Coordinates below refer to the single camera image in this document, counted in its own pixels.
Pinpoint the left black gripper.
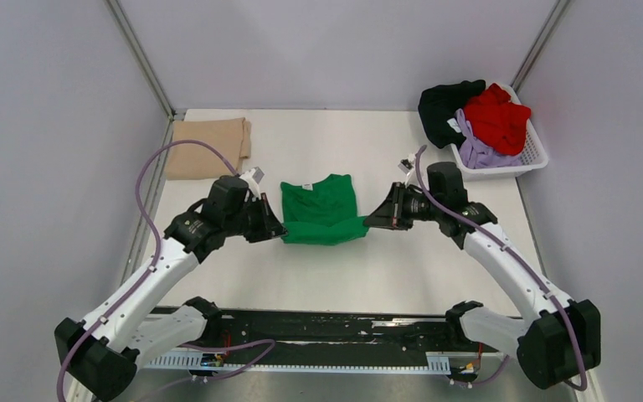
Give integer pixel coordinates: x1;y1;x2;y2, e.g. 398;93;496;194
224;192;288;243

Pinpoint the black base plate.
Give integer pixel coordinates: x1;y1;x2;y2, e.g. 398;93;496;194
193;309;495;366

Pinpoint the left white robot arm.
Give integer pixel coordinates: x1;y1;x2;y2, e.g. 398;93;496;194
54;171;287;401

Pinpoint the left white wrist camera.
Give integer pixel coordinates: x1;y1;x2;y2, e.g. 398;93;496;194
239;167;265;199

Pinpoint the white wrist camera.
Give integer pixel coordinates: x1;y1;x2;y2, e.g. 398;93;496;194
399;154;416;185
239;167;265;199

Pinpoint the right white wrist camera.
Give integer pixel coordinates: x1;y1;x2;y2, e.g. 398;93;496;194
399;154;416;185

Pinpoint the lilac t shirt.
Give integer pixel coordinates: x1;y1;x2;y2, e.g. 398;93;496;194
455;109;522;169

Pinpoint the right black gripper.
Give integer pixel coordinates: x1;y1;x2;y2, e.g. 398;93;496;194
363;183;443;231

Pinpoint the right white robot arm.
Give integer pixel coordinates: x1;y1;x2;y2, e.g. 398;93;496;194
363;162;602;390

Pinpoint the black t shirt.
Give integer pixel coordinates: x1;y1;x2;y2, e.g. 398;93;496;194
418;80;486;149

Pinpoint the folded beige t shirt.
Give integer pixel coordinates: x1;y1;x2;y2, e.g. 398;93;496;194
164;117;252;180

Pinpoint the red t shirt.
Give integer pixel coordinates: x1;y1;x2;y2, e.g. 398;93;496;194
463;84;532;157

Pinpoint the green t shirt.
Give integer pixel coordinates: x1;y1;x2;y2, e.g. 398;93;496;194
280;173;369;246

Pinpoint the white slotted cable duct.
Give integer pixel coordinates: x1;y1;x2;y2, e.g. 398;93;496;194
144;349;451;375

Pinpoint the aluminium frame rail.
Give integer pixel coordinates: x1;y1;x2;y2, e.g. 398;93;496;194
84;312;590;359

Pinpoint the white laundry basket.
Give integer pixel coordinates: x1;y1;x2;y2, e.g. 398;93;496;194
450;82;548;180

